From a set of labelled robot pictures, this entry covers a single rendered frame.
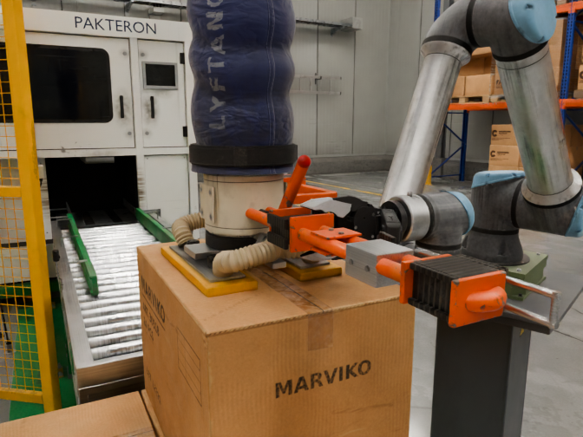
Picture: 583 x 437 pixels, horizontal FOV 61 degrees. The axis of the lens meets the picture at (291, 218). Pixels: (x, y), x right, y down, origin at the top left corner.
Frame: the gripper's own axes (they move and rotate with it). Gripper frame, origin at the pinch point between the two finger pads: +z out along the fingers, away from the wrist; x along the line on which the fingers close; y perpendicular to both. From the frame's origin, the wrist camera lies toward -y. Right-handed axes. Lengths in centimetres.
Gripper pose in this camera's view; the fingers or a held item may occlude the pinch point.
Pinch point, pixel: (308, 231)
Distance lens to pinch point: 82.9
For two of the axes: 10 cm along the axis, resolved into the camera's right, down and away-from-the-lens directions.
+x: 0.0, -9.8, -1.9
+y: -4.6, -1.7, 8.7
